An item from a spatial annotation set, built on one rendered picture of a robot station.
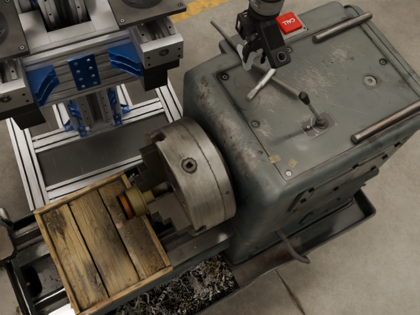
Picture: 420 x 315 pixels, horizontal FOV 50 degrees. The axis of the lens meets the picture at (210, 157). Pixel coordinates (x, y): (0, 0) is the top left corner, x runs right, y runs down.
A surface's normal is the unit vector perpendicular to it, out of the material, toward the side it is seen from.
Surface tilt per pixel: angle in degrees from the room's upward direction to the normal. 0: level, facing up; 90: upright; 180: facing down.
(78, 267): 0
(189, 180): 23
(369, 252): 0
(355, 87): 0
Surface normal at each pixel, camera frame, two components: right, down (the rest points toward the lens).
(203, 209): 0.44, 0.42
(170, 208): 0.04, -0.48
